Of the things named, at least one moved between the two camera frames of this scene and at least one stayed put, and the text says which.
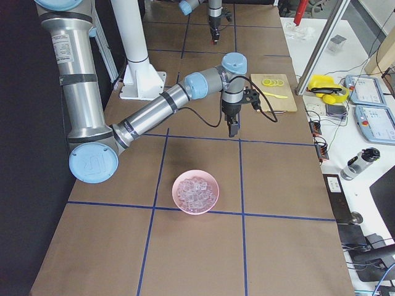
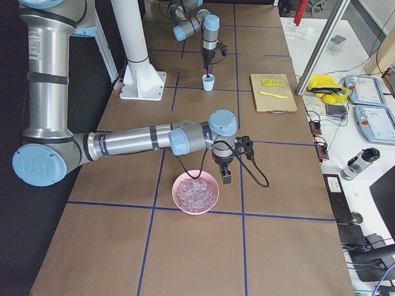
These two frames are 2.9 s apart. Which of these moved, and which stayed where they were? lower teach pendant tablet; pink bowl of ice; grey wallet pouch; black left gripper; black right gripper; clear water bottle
Moved: black right gripper; black left gripper
Stayed: pink bowl of ice; clear water bottle; lower teach pendant tablet; grey wallet pouch
